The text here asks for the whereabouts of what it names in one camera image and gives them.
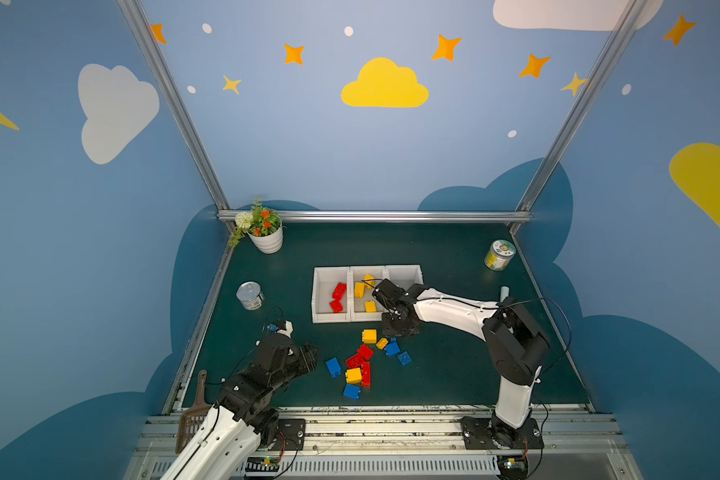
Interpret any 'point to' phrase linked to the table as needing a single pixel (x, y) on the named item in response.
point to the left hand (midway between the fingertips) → (313, 350)
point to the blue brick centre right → (392, 348)
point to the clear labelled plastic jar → (499, 255)
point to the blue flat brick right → (405, 358)
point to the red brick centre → (363, 354)
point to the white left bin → (331, 294)
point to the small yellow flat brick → (382, 343)
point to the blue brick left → (334, 367)
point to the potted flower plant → (263, 227)
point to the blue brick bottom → (352, 391)
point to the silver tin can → (250, 295)
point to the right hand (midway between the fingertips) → (393, 330)
